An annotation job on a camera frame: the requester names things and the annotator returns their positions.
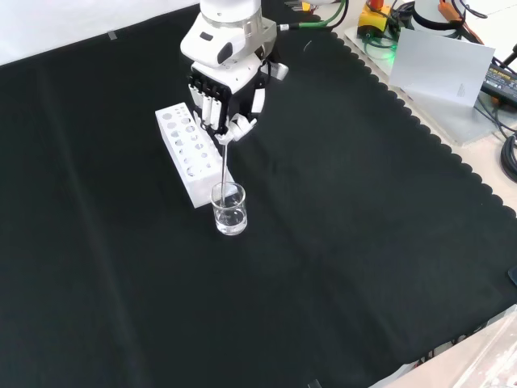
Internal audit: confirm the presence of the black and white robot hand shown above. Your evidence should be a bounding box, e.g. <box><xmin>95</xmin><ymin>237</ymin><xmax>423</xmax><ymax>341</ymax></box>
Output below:
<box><xmin>187</xmin><ymin>53</ymin><xmax>290</xmax><ymax>143</ymax></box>

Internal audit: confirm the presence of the clear glass rod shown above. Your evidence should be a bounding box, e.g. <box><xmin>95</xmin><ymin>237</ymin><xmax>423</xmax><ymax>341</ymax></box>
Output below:
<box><xmin>217</xmin><ymin>137</ymin><xmax>230</xmax><ymax>205</ymax></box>

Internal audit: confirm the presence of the white test tube rack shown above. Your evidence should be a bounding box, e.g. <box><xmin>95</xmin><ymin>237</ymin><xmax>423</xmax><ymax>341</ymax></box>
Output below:
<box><xmin>154</xmin><ymin>102</ymin><xmax>236</xmax><ymax>209</ymax></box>

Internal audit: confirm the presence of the small clear glass beaker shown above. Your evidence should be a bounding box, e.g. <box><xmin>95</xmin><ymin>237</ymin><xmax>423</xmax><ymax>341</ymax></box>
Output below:
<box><xmin>210</xmin><ymin>182</ymin><xmax>247</xmax><ymax>237</ymax></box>

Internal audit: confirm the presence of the yellow stop button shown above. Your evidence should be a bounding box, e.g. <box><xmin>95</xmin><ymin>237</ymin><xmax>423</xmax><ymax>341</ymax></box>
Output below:
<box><xmin>359</xmin><ymin>0</ymin><xmax>395</xmax><ymax>41</ymax></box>

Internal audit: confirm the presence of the black bench cloth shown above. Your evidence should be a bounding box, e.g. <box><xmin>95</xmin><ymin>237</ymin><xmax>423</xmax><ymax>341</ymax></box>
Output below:
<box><xmin>0</xmin><ymin>3</ymin><xmax>517</xmax><ymax>388</ymax></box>

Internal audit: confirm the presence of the pale board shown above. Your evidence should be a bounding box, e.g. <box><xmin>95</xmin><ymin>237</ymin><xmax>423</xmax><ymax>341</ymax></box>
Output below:
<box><xmin>388</xmin><ymin>27</ymin><xmax>497</xmax><ymax>109</ymax></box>

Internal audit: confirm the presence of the black power adapter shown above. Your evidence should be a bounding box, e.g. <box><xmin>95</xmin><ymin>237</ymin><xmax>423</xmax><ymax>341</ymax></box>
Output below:
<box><xmin>480</xmin><ymin>58</ymin><xmax>517</xmax><ymax>103</ymax></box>

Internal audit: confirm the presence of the green cable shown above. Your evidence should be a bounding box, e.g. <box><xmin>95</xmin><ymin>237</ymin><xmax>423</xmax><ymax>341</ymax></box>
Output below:
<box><xmin>278</xmin><ymin>0</ymin><xmax>351</xmax><ymax>31</ymax></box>

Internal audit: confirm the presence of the grey metal base plate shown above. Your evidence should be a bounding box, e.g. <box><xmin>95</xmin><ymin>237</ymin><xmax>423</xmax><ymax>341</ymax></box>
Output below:
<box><xmin>343</xmin><ymin>23</ymin><xmax>517</xmax><ymax>146</ymax></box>

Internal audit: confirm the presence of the orange cable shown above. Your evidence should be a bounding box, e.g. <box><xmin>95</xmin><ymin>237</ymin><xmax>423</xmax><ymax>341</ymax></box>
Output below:
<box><xmin>431</xmin><ymin>0</ymin><xmax>485</xmax><ymax>46</ymax></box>

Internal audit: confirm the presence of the black cable bundle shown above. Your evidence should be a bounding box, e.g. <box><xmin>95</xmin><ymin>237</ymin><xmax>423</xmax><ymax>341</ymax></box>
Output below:
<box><xmin>499</xmin><ymin>133</ymin><xmax>517</xmax><ymax>183</ymax></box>

